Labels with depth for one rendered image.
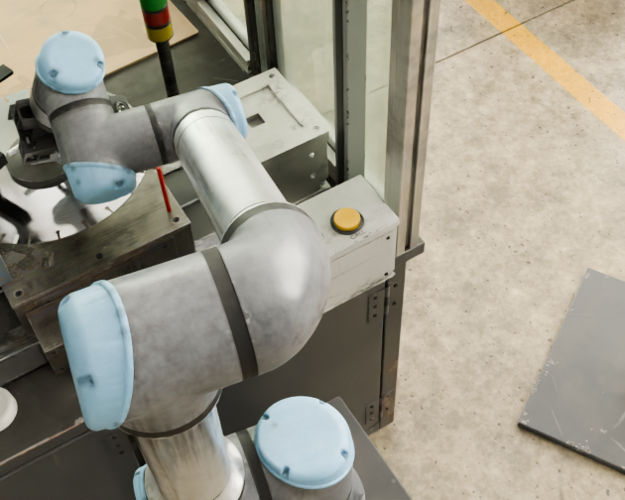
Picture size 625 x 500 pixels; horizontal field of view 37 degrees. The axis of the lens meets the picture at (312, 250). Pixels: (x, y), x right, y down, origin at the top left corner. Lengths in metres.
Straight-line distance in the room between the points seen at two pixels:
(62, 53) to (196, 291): 0.45
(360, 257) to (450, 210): 1.18
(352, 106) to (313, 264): 0.64
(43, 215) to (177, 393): 0.70
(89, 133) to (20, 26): 0.98
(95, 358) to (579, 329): 1.78
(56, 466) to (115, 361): 0.83
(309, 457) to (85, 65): 0.52
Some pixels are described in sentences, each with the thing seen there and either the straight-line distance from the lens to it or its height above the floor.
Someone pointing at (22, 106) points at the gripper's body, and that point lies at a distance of 1.25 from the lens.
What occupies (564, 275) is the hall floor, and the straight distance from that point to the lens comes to 2.50.
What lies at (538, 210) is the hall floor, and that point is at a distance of 2.62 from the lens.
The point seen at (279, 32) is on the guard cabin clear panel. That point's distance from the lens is 1.66.
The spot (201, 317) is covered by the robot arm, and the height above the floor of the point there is 1.38.
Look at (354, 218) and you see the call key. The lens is 1.39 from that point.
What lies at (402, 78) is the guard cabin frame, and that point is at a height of 1.14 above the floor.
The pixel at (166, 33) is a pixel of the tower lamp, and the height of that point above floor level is 0.98.
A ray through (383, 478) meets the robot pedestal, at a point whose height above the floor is 0.75.
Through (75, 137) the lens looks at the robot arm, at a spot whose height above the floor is 1.23.
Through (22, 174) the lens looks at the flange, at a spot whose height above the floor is 0.96.
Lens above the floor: 1.99
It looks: 53 degrees down
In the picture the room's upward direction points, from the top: 3 degrees counter-clockwise
